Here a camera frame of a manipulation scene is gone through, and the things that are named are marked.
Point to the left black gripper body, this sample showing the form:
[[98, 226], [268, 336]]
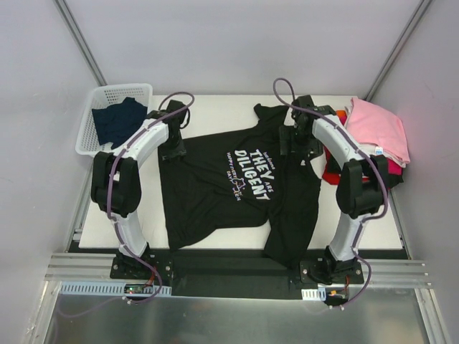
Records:
[[173, 150]]

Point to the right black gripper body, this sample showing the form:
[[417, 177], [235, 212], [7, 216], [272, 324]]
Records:
[[290, 140]]

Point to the red t shirt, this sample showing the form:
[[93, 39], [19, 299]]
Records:
[[332, 171]]

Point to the pink t shirt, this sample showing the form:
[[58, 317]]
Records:
[[380, 125]]

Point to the white plastic laundry basket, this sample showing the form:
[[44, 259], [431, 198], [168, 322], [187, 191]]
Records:
[[87, 143]]

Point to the magenta t shirt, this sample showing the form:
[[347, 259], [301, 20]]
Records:
[[394, 168]]

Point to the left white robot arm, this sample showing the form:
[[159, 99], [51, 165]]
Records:
[[116, 184]]

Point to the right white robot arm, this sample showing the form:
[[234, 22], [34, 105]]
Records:
[[361, 194]]

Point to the navy blue t shirt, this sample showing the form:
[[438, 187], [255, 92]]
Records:
[[118, 122]]

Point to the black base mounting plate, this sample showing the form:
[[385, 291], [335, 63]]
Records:
[[282, 287]]

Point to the right white cable duct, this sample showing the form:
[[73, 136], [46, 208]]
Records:
[[318, 294]]

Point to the white cable duct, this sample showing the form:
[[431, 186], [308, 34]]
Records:
[[318, 294], [113, 289]]

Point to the aluminium frame rail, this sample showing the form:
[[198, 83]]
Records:
[[92, 267]]

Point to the left white cable duct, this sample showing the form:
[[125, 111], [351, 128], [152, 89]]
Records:
[[113, 289]]

